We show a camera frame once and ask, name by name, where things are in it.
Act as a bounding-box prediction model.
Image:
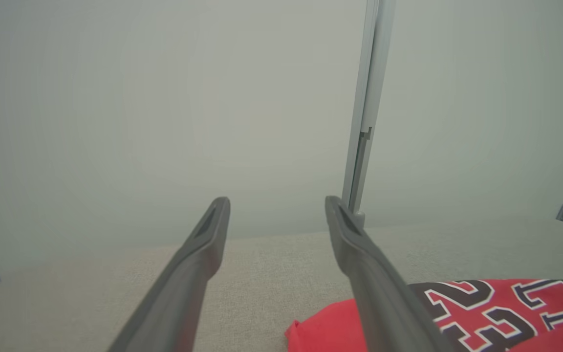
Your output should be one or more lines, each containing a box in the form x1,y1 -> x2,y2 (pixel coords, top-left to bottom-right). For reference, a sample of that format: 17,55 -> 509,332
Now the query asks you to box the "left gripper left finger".
108,197 -> 231,352

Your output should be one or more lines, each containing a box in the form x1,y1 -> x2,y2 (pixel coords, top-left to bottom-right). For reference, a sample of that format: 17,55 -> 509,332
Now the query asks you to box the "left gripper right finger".
324,196 -> 456,352

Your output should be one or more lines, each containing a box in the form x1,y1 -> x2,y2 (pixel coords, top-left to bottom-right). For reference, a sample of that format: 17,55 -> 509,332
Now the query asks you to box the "red white sports garment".
285,279 -> 563,352

